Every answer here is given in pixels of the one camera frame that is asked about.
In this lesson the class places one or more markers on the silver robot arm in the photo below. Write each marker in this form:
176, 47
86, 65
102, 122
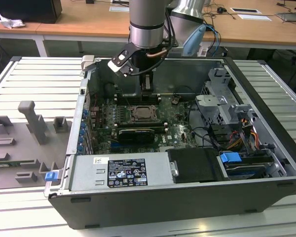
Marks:
146, 29

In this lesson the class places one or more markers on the CPU socket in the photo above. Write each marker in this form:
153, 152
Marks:
132, 119

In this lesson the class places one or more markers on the round coin cell battery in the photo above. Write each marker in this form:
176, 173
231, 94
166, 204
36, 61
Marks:
176, 99

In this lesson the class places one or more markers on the white power adaptor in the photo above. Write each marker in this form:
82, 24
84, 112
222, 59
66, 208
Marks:
202, 51

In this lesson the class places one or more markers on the black graphics card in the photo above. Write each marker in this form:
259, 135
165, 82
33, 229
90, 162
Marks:
135, 135

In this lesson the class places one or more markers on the green motherboard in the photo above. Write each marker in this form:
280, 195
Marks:
177, 133

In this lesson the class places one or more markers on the grey metal drive cage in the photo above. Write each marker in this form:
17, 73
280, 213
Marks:
219, 108

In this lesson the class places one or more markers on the blue expansion card clip row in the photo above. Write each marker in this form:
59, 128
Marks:
82, 128

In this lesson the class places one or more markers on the black computer mouse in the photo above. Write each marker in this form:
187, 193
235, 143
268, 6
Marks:
221, 10

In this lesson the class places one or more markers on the wooden desk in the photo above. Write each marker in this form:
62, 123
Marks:
12, 28
249, 32

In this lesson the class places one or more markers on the black plastic shroud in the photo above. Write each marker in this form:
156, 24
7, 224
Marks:
192, 165

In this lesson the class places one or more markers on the white paper sheet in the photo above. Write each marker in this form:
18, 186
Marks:
255, 17

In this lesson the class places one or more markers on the silver power supply with label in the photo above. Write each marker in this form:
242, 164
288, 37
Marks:
88, 172

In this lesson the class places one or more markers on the hard disk in blue carrier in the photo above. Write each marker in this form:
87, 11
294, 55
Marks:
229, 157

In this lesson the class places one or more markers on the black computer box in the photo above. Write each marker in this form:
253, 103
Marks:
27, 10

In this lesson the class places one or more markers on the crumpled white paper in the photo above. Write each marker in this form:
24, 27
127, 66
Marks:
11, 22

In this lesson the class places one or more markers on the black open PC case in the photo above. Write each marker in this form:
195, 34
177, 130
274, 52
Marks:
138, 207

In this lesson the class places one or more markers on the grey parts rack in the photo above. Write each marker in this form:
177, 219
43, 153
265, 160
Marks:
27, 148

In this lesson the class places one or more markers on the blue case latch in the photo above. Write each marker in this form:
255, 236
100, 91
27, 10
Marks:
51, 177

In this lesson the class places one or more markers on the green RAM stick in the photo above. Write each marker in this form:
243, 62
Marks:
12, 163

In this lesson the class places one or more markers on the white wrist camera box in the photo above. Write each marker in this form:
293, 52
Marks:
119, 60

